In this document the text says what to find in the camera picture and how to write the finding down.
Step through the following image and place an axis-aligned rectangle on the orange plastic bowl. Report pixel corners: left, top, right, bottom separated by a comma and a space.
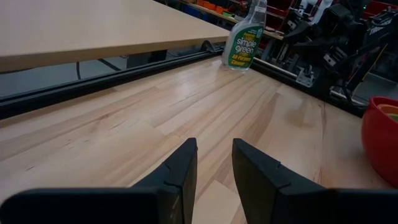
376, 103, 398, 115

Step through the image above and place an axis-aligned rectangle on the light wooden desk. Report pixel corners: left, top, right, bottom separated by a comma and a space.
0, 0, 230, 73

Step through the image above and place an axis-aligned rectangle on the black aluminium table frame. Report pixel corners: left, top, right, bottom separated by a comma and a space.
0, 39, 369, 121

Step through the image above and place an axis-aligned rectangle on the green cleaner spray bottle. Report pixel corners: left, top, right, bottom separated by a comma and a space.
221, 0, 268, 72

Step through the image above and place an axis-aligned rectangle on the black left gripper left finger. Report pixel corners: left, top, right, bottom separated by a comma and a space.
0, 138, 199, 224

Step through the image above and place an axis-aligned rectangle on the blue storage bin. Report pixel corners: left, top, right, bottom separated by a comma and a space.
181, 3, 203, 19

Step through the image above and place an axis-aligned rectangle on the large red plastic bowl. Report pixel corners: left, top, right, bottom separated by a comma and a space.
361, 95, 398, 187

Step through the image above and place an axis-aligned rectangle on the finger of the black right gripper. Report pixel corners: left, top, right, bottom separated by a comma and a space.
282, 19, 312, 45

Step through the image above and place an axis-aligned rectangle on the wooden storage shelf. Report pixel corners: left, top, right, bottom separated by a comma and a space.
178, 0, 287, 41

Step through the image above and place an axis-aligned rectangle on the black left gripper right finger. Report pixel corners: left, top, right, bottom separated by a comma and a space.
231, 138, 398, 224

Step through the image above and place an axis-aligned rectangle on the silver metal bracket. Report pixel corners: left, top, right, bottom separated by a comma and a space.
295, 65, 315, 88

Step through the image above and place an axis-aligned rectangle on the orange storage bin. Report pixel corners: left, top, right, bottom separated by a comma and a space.
197, 0, 225, 14

